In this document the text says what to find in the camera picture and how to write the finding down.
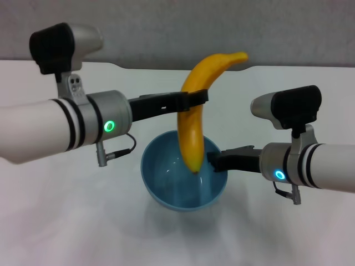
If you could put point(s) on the blue bowl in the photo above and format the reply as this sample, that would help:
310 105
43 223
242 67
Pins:
166 180

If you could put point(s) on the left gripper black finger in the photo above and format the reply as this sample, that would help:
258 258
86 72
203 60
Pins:
195 98

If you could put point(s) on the right silver camera bracket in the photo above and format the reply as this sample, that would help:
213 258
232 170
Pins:
303 138

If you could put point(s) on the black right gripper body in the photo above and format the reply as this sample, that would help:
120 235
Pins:
241 159

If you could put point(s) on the silver camera bracket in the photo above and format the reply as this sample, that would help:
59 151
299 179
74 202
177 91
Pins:
303 138
73 87

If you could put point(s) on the left silver camera bracket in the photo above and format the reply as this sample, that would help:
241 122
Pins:
73 87

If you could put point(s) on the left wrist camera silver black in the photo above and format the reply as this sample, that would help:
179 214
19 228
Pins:
55 47

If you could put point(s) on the yellow banana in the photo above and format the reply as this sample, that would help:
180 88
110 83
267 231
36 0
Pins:
191 133

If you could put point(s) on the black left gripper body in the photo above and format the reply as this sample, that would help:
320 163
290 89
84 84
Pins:
152 106

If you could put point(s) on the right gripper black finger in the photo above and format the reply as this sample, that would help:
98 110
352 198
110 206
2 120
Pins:
215 160

